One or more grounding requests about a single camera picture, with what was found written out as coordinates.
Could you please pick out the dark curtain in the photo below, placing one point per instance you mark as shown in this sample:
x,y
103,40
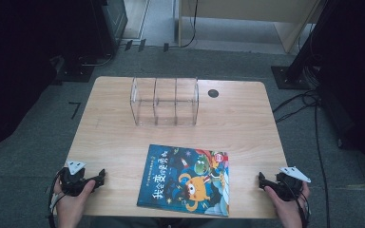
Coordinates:
x,y
28,63
358,79

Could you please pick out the light wooden desk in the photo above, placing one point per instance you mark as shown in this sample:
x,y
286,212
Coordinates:
x,y
250,12

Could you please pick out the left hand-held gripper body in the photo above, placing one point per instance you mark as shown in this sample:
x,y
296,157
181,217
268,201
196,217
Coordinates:
x,y
72,182

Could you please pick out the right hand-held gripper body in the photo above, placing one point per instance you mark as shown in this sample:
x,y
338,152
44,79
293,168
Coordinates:
x,y
288,188

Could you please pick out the person's left hand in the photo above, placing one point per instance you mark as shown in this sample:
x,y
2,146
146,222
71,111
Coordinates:
x,y
69,205

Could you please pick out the blue picture book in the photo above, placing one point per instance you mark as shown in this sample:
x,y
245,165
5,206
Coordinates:
x,y
183,180

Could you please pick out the black metal stand with base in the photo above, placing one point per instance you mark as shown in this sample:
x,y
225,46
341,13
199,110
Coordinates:
x,y
301,63

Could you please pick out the person's right hand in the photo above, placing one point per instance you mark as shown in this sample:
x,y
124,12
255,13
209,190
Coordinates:
x,y
290,209

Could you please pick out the person's dark trousers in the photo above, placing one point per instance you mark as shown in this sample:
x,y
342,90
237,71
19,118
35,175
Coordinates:
x,y
171,223

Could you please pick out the black round table grommet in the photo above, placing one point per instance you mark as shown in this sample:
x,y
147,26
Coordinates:
x,y
213,93

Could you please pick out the black floor tape strip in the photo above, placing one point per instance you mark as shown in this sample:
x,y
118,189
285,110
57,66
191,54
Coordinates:
x,y
166,47
128,45
142,45

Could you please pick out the clear acrylic book rack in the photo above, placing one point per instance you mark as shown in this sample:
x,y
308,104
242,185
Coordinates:
x,y
164,101

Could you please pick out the black flat base plate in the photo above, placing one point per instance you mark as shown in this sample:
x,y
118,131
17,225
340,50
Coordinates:
x,y
76,71

